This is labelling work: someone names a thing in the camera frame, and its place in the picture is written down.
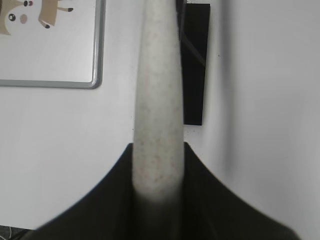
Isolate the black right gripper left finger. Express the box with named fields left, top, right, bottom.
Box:
left=27, top=143, right=161, bottom=240

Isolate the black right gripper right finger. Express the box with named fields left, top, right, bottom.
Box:
left=180, top=142, right=299, bottom=240

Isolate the grey-rimmed deer cutting board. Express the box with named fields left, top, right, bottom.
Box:
left=0, top=0, right=106, bottom=89

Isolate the black knife holder block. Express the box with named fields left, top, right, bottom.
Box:
left=175, top=0, right=211, bottom=126

